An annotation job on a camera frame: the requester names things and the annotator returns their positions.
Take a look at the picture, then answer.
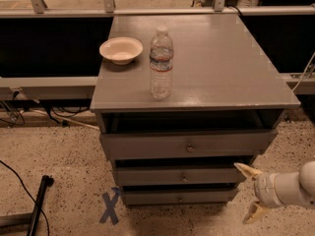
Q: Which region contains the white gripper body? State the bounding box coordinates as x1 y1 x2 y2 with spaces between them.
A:
254 173 284 208

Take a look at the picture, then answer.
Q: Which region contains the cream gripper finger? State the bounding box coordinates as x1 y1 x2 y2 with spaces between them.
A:
234 162 262 180
243 201 268 224

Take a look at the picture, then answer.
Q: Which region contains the grey drawer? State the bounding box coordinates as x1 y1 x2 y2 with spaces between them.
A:
113 166 245 186
100 130 278 160
122 188 238 206

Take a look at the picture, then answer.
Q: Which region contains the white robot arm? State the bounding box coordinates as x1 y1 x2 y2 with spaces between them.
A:
234 161 315 224

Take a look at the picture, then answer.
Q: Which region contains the grey top drawer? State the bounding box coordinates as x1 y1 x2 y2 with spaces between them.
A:
100 130 278 160

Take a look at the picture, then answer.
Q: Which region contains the grey drawer cabinet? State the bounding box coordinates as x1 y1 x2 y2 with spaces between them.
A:
91 15 299 197

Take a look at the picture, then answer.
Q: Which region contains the grey bottom drawer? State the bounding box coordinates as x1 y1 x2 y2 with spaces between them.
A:
122 188 238 206

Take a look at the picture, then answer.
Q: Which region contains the blue tape cross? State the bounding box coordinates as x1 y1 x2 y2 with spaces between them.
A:
99 187 120 225

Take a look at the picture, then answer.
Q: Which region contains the clear plastic water bottle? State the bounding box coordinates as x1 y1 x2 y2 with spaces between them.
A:
150 26 174 99

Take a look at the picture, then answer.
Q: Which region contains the white paper bowl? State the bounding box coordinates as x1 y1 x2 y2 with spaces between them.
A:
99 37 143 65

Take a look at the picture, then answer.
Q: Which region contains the black metal stand leg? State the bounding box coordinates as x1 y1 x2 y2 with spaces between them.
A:
0 175 54 236

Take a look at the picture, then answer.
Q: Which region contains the white cable at right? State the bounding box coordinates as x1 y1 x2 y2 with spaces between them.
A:
290 51 315 93

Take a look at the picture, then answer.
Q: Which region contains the black floor cable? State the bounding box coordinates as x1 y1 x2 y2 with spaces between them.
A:
0 160 51 236

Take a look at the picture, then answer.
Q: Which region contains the cable bundle under rail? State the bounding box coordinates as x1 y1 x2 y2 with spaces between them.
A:
0 90 100 132

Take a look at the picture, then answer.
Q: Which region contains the grey metal railing frame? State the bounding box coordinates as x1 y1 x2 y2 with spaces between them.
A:
0 0 315 101

